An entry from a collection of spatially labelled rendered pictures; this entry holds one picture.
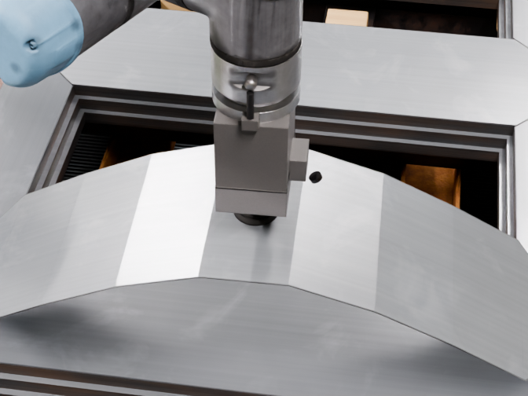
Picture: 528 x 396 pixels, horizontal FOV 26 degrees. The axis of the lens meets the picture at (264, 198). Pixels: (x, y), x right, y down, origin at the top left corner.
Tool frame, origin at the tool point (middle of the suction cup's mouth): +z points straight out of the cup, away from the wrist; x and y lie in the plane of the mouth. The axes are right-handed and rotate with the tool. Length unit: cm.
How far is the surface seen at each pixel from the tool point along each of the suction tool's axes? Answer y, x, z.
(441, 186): 42, -21, 34
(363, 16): 63, -9, 21
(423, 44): 50, -17, 16
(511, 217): 20.3, -27.4, 17.2
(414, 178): 44, -18, 34
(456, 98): 39.3, -21.3, 15.6
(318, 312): 2.4, -6.3, 15.7
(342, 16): 63, -6, 21
